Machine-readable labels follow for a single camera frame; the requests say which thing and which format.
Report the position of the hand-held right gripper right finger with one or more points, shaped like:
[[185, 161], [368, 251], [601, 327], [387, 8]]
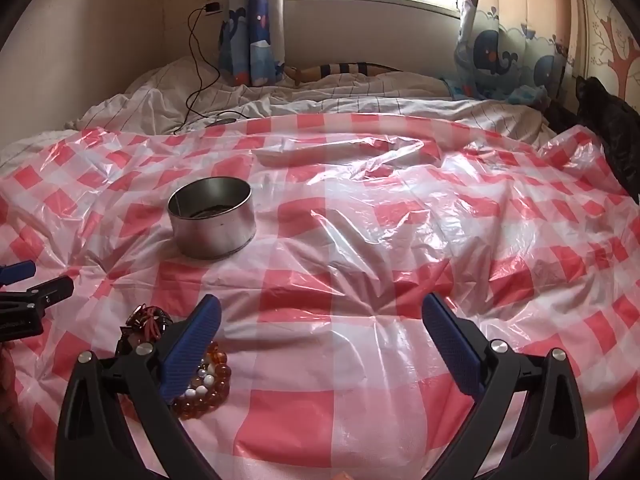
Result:
[[452, 342]]

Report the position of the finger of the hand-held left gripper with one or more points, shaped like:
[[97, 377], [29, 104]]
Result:
[[52, 291], [17, 271]]

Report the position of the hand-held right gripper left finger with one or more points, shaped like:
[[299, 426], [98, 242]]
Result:
[[192, 345]]

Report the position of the round metal tin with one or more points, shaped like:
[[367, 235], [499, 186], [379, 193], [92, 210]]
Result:
[[212, 230]]

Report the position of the red checked plastic sheet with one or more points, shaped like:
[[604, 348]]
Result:
[[350, 260]]

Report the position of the white striped duvet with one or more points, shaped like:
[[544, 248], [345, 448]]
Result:
[[350, 97]]

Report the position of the black cloth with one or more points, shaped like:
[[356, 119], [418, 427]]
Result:
[[615, 130]]

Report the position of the striped plush toy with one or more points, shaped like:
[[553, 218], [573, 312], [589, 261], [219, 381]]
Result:
[[345, 68]]

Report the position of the wide whale print curtain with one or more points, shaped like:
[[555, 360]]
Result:
[[505, 50]]

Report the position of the black charger plug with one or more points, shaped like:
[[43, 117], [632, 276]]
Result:
[[212, 8]]

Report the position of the pink tree wall sticker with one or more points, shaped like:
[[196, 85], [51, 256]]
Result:
[[620, 60]]

